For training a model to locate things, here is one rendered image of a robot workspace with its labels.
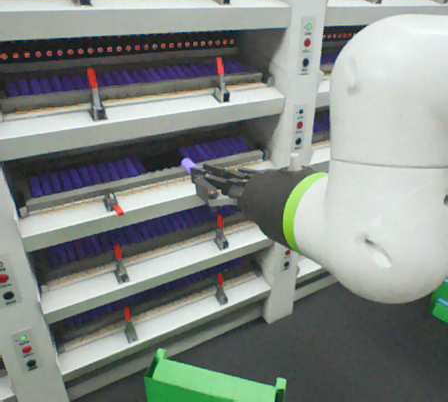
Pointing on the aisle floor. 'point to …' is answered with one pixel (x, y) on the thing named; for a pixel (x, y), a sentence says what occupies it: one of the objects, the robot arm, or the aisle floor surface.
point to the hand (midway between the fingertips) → (207, 176)
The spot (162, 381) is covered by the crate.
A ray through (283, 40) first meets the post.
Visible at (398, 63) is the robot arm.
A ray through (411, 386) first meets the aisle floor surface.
